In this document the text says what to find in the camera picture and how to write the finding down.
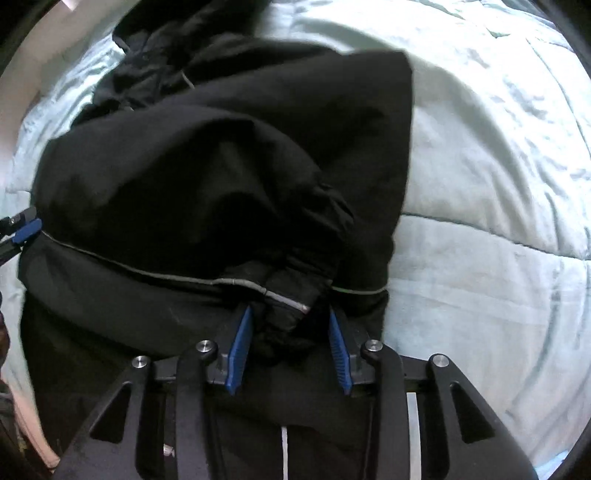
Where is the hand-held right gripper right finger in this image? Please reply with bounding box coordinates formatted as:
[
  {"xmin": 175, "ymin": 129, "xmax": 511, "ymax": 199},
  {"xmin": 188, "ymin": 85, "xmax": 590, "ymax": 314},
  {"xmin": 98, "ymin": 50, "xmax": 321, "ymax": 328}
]
[{"xmin": 328, "ymin": 307, "xmax": 539, "ymax": 480}]

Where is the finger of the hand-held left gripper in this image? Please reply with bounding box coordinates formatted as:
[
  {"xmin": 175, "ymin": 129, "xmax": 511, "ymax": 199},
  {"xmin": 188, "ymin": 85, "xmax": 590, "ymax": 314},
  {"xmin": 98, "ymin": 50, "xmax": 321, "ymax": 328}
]
[
  {"xmin": 0, "ymin": 206, "xmax": 38, "ymax": 234},
  {"xmin": 0, "ymin": 218, "xmax": 43, "ymax": 266}
]

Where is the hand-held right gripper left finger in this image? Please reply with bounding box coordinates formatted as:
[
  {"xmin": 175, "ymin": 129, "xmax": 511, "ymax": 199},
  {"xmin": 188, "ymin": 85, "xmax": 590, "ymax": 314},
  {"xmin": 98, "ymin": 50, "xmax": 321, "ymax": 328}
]
[{"xmin": 55, "ymin": 305, "xmax": 254, "ymax": 480}]

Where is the light blue comforter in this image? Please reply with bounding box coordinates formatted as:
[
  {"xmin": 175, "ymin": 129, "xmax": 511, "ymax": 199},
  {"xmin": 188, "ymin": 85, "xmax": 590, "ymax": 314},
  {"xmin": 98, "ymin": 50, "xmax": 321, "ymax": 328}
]
[{"xmin": 0, "ymin": 0, "xmax": 591, "ymax": 474}]

